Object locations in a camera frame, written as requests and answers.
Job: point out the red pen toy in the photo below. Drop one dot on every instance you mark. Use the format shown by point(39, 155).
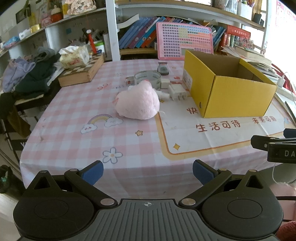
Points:
point(88, 34)

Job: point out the tissue pack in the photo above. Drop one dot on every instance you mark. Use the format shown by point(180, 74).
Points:
point(74, 56)

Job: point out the pink learning tablet board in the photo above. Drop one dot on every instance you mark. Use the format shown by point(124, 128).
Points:
point(174, 39)

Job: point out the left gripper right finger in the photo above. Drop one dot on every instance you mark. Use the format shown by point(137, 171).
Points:
point(212, 181)

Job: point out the small white usb charger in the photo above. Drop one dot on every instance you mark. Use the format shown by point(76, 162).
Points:
point(165, 82)

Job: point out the white bookshelf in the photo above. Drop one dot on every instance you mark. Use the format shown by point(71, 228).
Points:
point(116, 12)

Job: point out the pink plush toy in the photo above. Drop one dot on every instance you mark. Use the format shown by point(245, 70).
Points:
point(139, 102)

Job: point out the red books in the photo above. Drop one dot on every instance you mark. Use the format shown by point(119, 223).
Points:
point(232, 30)

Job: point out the large white charger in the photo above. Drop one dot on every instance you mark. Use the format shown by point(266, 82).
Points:
point(177, 92)

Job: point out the clear tape roll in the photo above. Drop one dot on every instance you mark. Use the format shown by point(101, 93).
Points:
point(150, 75)

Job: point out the staples box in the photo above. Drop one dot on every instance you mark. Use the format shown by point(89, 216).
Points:
point(130, 81)

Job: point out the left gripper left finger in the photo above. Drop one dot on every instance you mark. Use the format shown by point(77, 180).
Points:
point(83, 182)

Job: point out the yellow cardboard box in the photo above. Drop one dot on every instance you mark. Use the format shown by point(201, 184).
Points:
point(225, 86)

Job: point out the red bag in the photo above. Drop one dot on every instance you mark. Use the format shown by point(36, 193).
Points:
point(287, 84)

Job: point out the pile of clothes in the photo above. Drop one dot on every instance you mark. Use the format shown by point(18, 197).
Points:
point(32, 75)

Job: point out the row of blue books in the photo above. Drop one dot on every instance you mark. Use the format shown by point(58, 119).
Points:
point(142, 33)

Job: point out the wooden chess box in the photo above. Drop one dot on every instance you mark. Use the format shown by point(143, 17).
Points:
point(82, 74)

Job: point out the stack of papers and books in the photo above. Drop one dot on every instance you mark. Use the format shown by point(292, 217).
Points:
point(254, 58)

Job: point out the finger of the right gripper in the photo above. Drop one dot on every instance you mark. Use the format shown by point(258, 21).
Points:
point(261, 142)

